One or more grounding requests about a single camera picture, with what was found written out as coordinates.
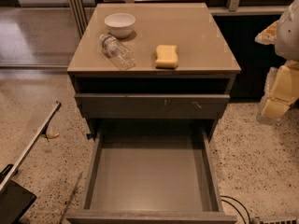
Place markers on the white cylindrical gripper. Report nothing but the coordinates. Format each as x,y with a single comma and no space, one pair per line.
289,34

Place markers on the yellow sponge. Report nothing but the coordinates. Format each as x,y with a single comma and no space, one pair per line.
167,56

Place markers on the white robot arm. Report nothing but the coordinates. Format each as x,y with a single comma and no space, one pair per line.
284,36

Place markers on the grey drawer cabinet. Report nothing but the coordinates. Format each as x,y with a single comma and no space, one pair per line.
205,64

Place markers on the open grey drawer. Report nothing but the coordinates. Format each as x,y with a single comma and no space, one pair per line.
151,179

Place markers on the closed grey upper drawer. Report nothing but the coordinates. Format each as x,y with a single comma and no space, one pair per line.
151,106

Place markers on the white power strip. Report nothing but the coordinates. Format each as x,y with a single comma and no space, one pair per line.
275,220

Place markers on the clear plastic water bottle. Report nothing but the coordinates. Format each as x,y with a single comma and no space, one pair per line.
122,57

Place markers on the white ceramic bowl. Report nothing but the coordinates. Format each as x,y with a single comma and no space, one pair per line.
120,24

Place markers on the black case on floor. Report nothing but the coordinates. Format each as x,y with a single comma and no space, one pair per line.
15,200

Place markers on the metal table frame edge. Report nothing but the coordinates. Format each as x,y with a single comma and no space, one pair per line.
28,148

